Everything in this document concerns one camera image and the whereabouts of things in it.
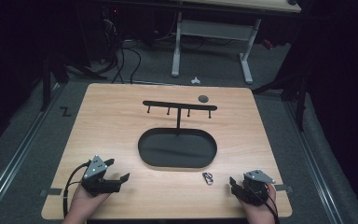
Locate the metal floor rail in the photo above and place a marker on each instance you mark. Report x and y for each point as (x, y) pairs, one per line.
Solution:
(18, 155)
(310, 161)

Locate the white desk frame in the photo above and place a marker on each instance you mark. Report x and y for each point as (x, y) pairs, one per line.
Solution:
(213, 29)

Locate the grey tape strip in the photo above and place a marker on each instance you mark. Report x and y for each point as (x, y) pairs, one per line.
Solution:
(283, 188)
(52, 192)

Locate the dark equipment tower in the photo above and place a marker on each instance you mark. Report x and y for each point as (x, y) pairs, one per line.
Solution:
(110, 31)

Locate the black round table grommet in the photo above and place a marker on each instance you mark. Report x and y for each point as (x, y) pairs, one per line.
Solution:
(203, 99)

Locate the black metal stand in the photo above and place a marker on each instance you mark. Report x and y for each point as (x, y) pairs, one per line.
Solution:
(300, 105)
(46, 84)

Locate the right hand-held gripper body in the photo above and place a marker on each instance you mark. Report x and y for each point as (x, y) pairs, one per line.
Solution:
(256, 183)

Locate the small white floor object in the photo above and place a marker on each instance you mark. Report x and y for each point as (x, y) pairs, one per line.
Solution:
(195, 81)

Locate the person's right hand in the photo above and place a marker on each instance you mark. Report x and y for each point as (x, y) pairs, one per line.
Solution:
(258, 211)

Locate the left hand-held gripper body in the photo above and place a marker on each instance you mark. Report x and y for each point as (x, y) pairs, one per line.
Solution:
(95, 168)

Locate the person's left hand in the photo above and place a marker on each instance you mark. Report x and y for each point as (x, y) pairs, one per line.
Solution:
(85, 202)

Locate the black key stand with tray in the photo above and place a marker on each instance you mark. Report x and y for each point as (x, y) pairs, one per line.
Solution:
(177, 149)

